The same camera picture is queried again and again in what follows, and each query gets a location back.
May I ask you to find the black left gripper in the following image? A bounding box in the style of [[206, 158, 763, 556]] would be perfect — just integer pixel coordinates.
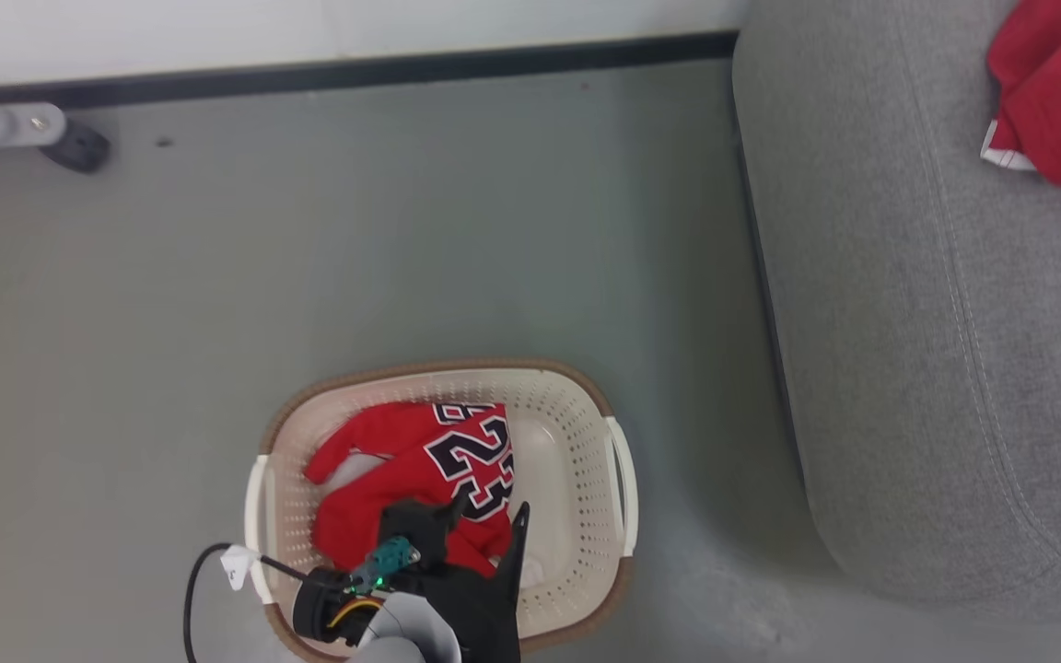
[[379, 490, 532, 663]]

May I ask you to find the red jersey number 23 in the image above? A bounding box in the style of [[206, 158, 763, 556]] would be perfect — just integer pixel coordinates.
[[303, 401, 518, 577]]

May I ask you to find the red garment with white trim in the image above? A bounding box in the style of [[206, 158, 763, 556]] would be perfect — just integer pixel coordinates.
[[980, 0, 1061, 188]]

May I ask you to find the grey fabric sofa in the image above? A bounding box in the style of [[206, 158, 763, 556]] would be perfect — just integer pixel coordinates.
[[731, 0, 1061, 623]]

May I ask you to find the cream perforated laundry basket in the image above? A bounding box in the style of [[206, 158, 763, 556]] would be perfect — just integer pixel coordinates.
[[245, 359, 639, 662]]

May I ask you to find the teal connector board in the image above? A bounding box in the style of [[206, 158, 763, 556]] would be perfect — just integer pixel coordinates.
[[351, 537, 422, 591]]

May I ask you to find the white paper tag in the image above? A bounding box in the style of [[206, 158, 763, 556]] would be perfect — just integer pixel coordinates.
[[220, 545, 261, 591]]

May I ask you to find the black baseboard strip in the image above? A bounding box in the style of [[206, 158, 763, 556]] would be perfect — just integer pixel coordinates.
[[0, 30, 740, 108]]

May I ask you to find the black caster wheel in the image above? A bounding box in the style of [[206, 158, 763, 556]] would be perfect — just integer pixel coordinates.
[[38, 120, 111, 174]]

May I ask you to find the thin black cable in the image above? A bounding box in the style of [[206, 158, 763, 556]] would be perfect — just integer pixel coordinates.
[[182, 542, 310, 663]]

